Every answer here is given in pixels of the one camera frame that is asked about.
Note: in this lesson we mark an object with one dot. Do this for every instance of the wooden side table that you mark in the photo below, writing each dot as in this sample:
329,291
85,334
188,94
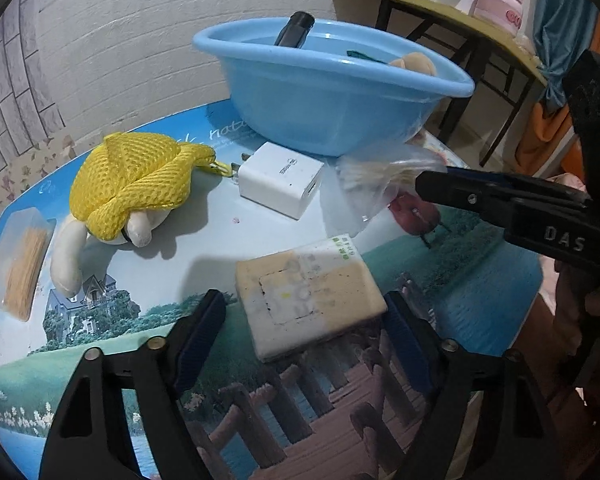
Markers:
491,57

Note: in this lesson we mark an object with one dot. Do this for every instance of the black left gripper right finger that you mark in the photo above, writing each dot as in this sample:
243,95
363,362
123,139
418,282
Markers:
486,417

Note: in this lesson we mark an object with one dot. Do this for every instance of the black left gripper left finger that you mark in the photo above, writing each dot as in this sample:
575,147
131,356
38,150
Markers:
90,436

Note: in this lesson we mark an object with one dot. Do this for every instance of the white power adapter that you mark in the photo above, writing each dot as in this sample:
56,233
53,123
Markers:
279,179

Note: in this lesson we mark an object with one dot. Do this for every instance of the white plush toy yellow net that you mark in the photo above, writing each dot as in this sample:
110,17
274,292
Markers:
125,188

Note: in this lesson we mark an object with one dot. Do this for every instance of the light blue plastic basin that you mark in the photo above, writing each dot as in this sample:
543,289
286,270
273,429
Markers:
317,100

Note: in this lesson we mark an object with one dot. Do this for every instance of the black tube bottle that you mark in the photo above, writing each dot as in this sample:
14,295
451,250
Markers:
293,34

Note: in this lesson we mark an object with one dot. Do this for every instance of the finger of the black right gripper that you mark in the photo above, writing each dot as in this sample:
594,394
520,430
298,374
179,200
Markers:
542,216

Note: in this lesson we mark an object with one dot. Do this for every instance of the red small object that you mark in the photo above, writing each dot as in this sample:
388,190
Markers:
414,215

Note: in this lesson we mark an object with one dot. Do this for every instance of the dark green packet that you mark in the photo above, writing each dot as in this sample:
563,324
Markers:
364,57

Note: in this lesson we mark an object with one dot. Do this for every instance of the pink water bottle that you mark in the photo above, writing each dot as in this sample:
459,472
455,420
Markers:
504,14

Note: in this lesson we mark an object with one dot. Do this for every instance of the clear box of toothpicks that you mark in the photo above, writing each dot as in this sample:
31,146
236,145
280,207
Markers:
23,246

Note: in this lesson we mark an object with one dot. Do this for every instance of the clear bag of cotton swabs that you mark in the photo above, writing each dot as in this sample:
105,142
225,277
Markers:
357,186

